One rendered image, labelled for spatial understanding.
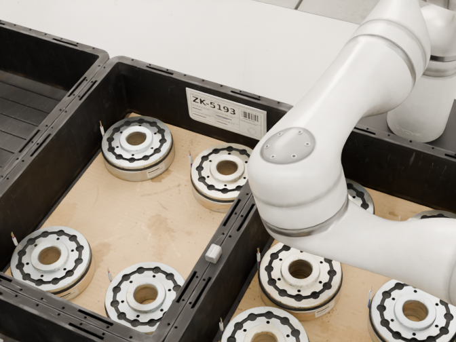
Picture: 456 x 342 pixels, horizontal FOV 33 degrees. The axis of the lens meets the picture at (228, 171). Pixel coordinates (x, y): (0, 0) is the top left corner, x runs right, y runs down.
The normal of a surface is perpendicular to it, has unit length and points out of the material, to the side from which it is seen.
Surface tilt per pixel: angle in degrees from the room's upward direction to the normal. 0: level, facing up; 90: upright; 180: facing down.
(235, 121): 90
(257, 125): 90
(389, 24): 2
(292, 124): 22
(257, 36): 0
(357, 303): 0
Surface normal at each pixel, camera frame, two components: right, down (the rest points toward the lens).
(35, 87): -0.06, -0.66
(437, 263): -0.74, -0.04
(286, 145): -0.22, -0.75
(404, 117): -0.71, 0.56
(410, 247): -0.84, -0.31
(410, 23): 0.31, -0.54
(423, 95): -0.31, 0.75
